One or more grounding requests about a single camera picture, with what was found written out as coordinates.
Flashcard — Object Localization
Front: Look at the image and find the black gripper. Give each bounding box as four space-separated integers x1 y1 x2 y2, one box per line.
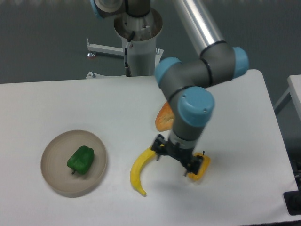
151 134 203 176

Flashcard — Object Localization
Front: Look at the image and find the green bell pepper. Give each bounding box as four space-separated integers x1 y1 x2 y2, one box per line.
67 145 95 175

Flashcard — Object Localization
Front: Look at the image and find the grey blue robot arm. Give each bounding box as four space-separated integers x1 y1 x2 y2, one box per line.
90 0 249 175

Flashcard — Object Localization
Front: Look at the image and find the yellow orange bell pepper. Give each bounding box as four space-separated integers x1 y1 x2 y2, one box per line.
188 152 211 181

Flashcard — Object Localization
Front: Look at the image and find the beige round plate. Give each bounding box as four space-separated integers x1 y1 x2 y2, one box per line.
40 130 107 198

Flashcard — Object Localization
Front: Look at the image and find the triangular golden pastry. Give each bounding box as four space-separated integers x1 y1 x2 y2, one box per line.
155 102 174 132

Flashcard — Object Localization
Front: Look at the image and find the yellow banana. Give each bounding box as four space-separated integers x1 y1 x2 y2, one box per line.
129 147 156 197

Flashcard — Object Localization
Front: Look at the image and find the black device at edge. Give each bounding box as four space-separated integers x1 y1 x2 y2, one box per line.
283 191 301 216

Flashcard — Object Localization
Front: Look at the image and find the white side table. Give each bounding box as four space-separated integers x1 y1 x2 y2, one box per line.
273 74 301 119

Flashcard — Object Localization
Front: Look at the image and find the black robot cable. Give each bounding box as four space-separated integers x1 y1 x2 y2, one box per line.
123 30 136 77

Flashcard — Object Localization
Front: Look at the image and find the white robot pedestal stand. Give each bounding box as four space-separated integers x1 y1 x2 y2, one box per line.
87 8 163 77

